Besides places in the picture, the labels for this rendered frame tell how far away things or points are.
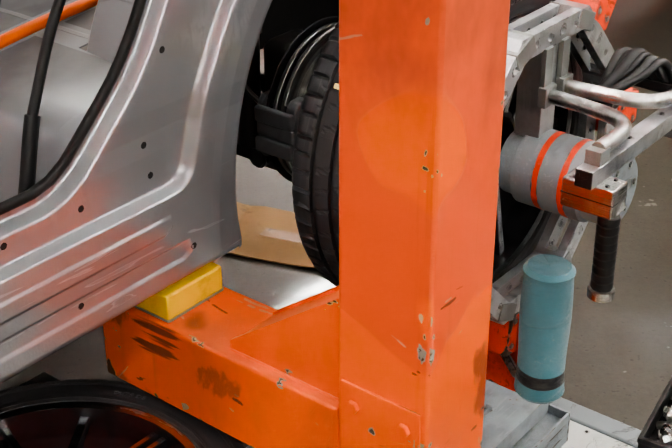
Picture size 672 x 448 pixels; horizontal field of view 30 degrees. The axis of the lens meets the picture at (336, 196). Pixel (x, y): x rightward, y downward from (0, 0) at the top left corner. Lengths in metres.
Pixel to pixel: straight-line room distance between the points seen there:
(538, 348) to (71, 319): 0.79
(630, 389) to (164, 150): 1.56
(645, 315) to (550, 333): 1.30
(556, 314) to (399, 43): 0.76
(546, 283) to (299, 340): 0.46
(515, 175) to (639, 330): 1.28
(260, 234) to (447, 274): 2.09
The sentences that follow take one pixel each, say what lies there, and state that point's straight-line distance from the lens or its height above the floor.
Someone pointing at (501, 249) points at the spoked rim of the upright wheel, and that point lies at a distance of 2.42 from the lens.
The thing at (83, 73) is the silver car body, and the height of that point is 1.03.
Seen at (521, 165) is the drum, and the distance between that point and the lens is 2.18.
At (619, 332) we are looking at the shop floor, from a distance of 3.38.
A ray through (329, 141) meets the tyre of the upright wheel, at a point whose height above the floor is 0.95.
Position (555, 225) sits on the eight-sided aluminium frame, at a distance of 2.45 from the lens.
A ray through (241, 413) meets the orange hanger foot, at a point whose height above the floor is 0.58.
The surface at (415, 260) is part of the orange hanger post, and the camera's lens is 1.66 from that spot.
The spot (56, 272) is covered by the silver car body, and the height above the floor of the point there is 0.88.
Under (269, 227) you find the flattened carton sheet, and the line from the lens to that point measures 3.78.
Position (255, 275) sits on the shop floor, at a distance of 3.55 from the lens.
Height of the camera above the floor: 1.81
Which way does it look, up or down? 27 degrees down
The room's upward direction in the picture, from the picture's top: straight up
